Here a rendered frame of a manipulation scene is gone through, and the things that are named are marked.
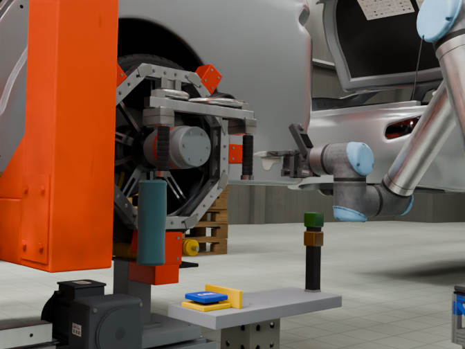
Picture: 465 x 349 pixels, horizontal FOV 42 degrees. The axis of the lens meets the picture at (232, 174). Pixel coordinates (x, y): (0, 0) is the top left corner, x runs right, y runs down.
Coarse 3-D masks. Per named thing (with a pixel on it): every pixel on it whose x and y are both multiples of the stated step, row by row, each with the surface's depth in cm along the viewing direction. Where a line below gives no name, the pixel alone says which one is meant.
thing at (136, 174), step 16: (144, 80) 206; (144, 96) 209; (128, 112) 204; (176, 112) 229; (144, 128) 208; (128, 144) 204; (128, 160) 204; (144, 160) 213; (208, 160) 225; (128, 176) 205; (176, 176) 235; (192, 176) 227; (128, 192) 204; (176, 192) 219; (192, 192) 222; (176, 208) 217
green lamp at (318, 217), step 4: (308, 212) 160; (312, 212) 160; (316, 212) 161; (304, 216) 161; (308, 216) 160; (312, 216) 159; (316, 216) 158; (320, 216) 160; (304, 220) 161; (308, 220) 160; (312, 220) 159; (316, 220) 158; (320, 220) 160; (304, 224) 160; (308, 224) 160; (312, 224) 159; (316, 224) 158; (320, 224) 160
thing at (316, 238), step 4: (304, 232) 160; (308, 232) 160; (312, 232) 159; (316, 232) 159; (320, 232) 160; (304, 236) 160; (308, 236) 159; (312, 236) 158; (316, 236) 158; (320, 236) 160; (304, 240) 160; (308, 240) 159; (312, 240) 158; (316, 240) 158; (320, 240) 160; (304, 244) 160; (308, 244) 159; (312, 244) 158; (316, 244) 158; (320, 244) 160
